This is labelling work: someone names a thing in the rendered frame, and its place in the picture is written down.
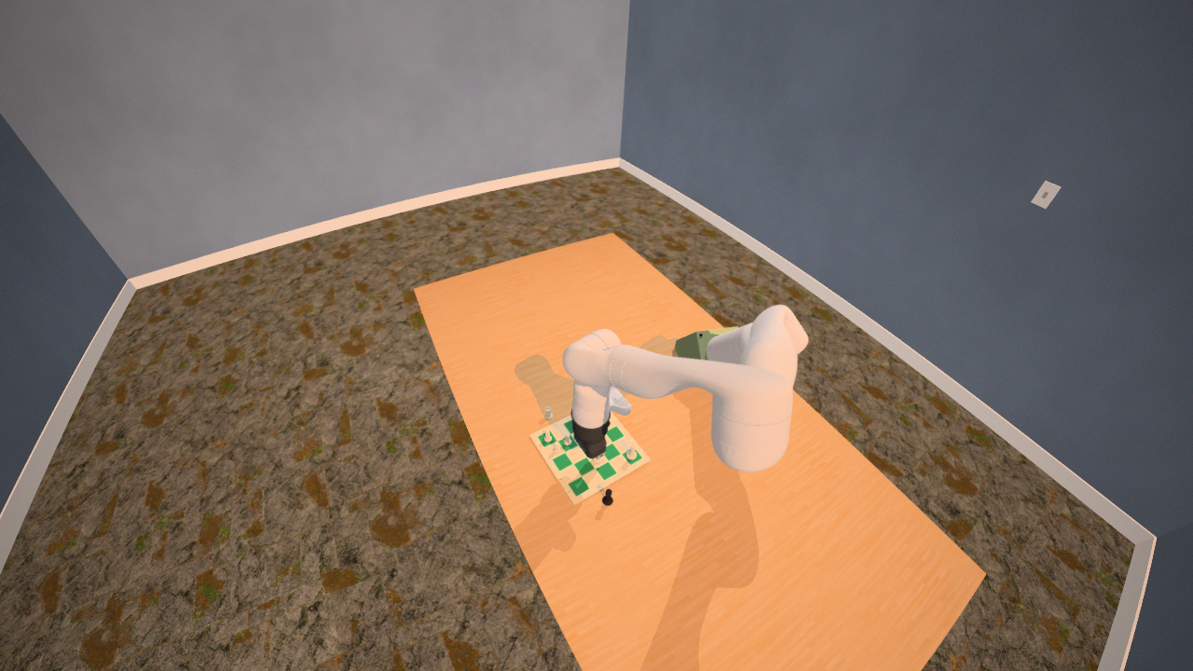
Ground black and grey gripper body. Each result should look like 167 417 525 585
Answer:
571 387 632 458

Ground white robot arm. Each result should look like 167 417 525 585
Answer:
562 304 808 472

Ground green and cream chessboard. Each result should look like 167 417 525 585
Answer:
530 411 651 505

